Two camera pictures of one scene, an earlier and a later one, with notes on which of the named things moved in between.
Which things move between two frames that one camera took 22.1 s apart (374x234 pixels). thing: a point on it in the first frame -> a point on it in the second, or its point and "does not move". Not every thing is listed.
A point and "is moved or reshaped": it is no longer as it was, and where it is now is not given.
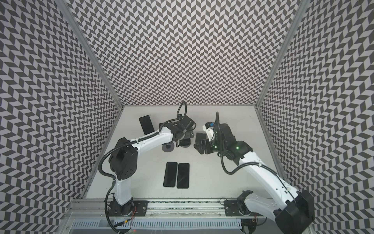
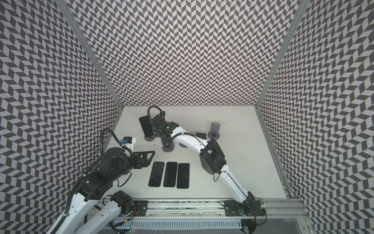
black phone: (170, 174) does not move
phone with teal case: (183, 175) does not move
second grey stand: (168, 146) does not move
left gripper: (190, 134) -> (146, 162)
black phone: (185, 142) is moved or reshaped
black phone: (146, 125) does not move
